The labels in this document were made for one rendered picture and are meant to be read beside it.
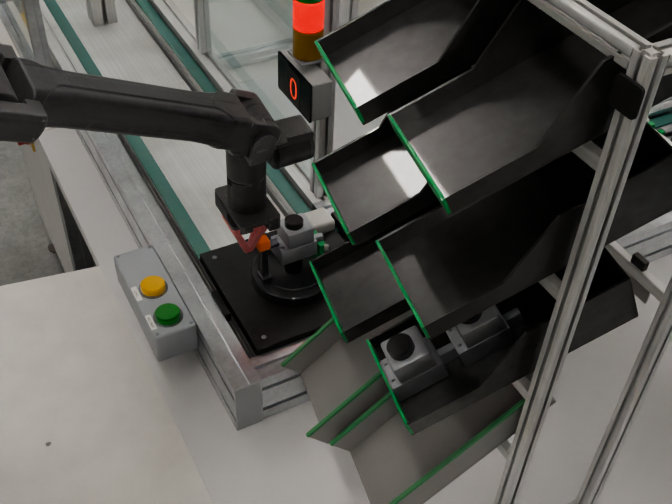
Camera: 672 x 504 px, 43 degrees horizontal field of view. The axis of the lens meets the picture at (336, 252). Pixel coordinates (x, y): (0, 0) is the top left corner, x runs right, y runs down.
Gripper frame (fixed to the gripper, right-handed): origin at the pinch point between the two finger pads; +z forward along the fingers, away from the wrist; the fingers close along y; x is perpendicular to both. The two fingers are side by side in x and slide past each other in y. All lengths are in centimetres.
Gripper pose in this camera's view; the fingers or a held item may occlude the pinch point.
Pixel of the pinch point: (248, 247)
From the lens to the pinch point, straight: 135.3
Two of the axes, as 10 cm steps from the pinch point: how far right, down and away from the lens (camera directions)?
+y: -4.8, -6.2, 6.2
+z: -0.5, 7.3, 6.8
